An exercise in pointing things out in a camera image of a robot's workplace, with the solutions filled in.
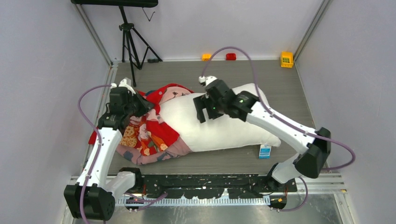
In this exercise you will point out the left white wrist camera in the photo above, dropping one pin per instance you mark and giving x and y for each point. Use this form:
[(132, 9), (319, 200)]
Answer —
[(126, 82)]

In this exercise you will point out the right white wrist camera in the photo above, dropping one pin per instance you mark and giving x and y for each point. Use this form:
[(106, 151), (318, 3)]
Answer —
[(206, 80)]

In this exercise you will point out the red cartoon print pillowcase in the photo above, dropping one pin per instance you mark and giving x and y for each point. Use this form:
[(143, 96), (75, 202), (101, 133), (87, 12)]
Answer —
[(148, 138)]

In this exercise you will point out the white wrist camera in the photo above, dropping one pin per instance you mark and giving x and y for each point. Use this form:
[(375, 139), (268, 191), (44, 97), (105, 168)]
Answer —
[(206, 80), (126, 82)]

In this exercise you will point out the black overhead bar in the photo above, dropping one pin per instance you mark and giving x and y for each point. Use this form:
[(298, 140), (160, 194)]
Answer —
[(123, 3)]

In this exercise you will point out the yellow toy block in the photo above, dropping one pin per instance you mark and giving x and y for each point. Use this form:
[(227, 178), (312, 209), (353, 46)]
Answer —
[(286, 59)]

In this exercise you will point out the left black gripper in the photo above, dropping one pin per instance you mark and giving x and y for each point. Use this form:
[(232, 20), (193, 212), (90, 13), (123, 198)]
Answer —
[(145, 105)]

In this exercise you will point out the white pillow insert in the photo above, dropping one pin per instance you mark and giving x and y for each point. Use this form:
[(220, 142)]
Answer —
[(214, 134)]

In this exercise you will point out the orange toy brick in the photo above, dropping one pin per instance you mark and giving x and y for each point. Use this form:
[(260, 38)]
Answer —
[(206, 57)]

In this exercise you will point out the blue white pillow label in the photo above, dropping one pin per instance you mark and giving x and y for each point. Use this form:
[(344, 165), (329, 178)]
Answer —
[(264, 152)]

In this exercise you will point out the red toy brick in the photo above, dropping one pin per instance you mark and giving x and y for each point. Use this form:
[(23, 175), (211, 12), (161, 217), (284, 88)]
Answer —
[(231, 57)]

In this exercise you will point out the black camera tripod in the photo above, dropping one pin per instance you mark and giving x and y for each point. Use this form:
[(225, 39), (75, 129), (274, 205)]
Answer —
[(128, 45)]

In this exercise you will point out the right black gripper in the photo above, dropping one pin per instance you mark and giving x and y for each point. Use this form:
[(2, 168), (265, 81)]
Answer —
[(202, 101)]

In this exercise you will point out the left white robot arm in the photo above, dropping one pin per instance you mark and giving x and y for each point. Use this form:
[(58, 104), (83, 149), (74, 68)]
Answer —
[(92, 197)]

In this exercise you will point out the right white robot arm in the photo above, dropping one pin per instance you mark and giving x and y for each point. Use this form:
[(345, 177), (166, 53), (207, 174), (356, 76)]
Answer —
[(310, 145)]

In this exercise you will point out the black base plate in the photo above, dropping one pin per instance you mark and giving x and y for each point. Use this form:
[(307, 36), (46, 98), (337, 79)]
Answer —
[(237, 186)]

